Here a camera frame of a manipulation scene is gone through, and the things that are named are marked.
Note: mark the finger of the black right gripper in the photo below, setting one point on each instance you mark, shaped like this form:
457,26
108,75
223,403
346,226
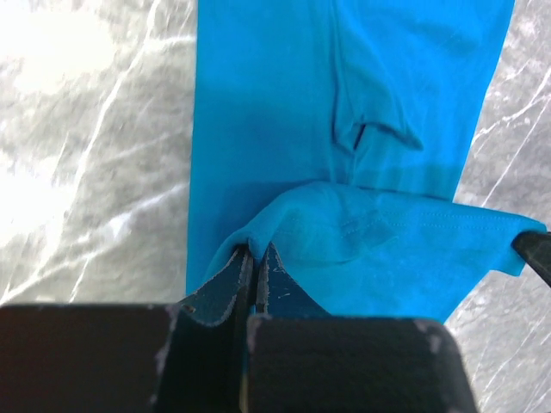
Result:
535,249

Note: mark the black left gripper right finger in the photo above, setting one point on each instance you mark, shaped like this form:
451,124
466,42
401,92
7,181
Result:
303,359

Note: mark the blue t shirt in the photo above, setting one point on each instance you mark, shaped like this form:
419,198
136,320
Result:
337,131

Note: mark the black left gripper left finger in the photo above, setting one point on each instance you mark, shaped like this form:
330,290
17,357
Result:
182,357

